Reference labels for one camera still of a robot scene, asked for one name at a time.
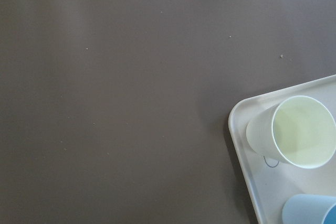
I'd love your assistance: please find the light blue cup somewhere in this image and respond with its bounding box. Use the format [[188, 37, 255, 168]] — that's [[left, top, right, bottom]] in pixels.
[[282, 194, 335, 224]]

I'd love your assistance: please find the cream rectangular rabbit tray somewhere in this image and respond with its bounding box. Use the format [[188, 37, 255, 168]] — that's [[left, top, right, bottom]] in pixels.
[[228, 75, 335, 223]]

